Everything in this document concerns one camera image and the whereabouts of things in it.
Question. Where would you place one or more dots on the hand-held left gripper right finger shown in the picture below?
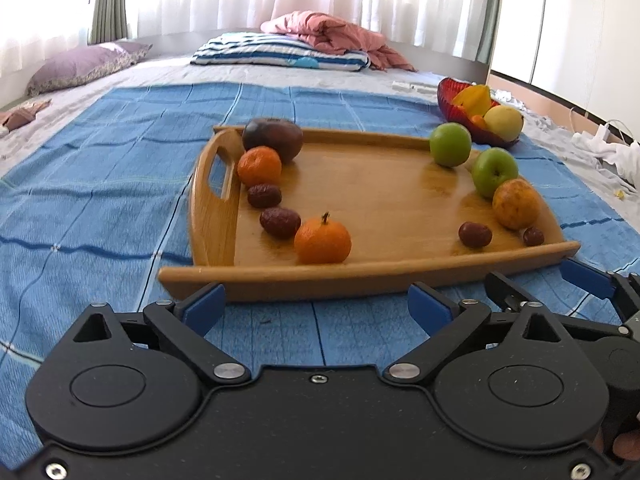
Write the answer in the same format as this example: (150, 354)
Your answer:
(430, 307)

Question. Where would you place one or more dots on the person's right hand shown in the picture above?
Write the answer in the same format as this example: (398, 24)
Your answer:
(627, 447)

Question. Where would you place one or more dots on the small white crumpled cloth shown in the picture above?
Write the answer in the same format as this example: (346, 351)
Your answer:
(507, 97)

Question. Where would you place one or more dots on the green curtain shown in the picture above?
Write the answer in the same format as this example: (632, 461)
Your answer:
(109, 0)
(489, 10)

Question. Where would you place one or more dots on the yellow starfruit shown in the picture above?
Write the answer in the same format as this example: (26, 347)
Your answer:
(475, 100)

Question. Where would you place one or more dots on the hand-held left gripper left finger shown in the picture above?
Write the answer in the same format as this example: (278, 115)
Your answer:
(202, 307)

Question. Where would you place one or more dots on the blue checked blanket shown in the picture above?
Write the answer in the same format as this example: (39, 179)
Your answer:
(100, 185)

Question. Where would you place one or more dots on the orange tangerine with stem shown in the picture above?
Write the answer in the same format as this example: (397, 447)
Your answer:
(322, 240)

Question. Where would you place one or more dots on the brown cloth item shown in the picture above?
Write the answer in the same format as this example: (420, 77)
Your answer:
(22, 116)

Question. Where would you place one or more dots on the wooden serving tray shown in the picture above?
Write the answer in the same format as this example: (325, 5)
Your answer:
(380, 200)

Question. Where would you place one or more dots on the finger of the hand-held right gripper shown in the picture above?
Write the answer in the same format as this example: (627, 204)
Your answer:
(505, 287)
(587, 280)

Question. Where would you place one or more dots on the red glass bowl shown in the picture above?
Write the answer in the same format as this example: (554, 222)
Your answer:
(457, 105)

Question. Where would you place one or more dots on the small red date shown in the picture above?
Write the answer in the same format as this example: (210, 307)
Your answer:
(533, 236)

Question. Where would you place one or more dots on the dark purple round fruit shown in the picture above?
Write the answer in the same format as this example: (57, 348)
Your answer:
(275, 137)

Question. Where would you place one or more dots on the pink quilt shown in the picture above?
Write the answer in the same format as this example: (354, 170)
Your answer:
(335, 32)

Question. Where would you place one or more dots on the round green apple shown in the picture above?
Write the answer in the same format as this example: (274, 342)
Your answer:
(450, 145)

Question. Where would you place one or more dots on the white wardrobe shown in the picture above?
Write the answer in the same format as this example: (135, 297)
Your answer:
(590, 20)

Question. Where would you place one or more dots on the purple pillow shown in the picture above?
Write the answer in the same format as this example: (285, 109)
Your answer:
(80, 67)

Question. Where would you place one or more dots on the light wooden side board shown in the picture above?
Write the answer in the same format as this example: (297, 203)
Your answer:
(545, 100)

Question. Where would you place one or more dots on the yellow pear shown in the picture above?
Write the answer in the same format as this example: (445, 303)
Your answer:
(505, 122)

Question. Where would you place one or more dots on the small orange kumquat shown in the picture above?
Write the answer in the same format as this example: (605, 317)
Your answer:
(478, 121)

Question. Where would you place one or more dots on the yellow-orange mottled fruit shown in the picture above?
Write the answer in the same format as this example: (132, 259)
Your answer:
(516, 205)

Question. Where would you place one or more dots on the smooth orange tangerine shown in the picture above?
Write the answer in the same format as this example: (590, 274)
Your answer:
(259, 166)

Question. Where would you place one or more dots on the blue white striped pillow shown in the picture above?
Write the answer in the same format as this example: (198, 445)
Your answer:
(270, 52)

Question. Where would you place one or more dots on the green apple with stem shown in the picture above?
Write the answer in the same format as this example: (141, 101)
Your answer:
(495, 172)

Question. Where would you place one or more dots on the grey bed sheet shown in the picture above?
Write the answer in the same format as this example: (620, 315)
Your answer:
(165, 72)

